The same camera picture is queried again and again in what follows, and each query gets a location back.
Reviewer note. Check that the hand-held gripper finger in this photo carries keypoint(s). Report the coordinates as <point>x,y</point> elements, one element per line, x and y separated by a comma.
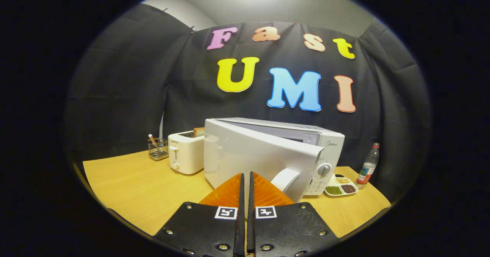
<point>250,226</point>
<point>241,226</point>

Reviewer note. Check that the white toaster oven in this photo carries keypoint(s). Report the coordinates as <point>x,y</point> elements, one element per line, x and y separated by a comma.
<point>245,153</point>

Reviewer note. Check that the white bread toaster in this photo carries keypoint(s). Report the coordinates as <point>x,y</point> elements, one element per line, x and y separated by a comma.
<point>185,153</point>

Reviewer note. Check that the white divided bean dish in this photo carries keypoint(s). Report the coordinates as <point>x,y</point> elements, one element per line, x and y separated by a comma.
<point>333,190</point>

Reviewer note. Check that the toast slice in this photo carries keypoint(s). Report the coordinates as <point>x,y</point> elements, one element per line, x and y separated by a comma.
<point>198,131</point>

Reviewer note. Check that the wooden stick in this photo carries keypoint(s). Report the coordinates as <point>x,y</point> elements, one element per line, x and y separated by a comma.
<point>152,137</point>

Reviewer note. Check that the clear plastic water bottle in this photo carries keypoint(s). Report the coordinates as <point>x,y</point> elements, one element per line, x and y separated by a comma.
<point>367,169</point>

